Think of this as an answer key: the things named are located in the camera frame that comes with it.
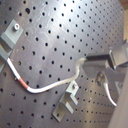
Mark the grey cable clip upper left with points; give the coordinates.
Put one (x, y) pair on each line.
(12, 34)

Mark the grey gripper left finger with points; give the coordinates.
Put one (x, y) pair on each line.
(101, 72)

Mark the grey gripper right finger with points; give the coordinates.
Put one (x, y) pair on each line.
(120, 55)

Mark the grey cable clip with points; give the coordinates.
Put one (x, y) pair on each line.
(12, 34)
(64, 104)

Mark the grey cable clip bottom centre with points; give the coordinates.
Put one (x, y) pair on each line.
(64, 104)

